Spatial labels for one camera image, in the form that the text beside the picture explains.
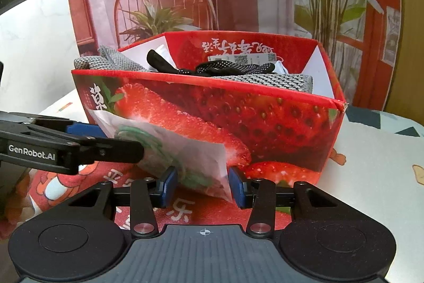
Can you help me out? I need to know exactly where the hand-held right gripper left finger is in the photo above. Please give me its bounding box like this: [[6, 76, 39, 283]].
[[66, 167, 179, 239]]

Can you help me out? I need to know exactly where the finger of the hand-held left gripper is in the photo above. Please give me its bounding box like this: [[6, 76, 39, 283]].
[[64, 122, 111, 139], [77, 136, 147, 168]]

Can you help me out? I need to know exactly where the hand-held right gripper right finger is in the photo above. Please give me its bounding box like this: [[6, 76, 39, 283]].
[[228, 167, 346, 239]]

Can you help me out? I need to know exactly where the clear pouch with green cloth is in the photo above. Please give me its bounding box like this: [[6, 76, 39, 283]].
[[87, 109, 232, 203]]

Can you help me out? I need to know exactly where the red strawberry print box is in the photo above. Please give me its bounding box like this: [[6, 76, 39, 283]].
[[71, 31, 348, 198]]

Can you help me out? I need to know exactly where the grey knit cloth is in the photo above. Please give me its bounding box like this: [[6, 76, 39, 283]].
[[73, 45, 314, 93]]

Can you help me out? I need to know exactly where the black dotted glove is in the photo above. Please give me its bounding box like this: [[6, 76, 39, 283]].
[[147, 49, 277, 76]]

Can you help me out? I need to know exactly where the white cloth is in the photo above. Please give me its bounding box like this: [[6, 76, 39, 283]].
[[270, 59, 289, 75]]

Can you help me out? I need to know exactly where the cartoon printed table mat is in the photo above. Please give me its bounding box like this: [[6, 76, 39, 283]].
[[0, 89, 424, 283]]

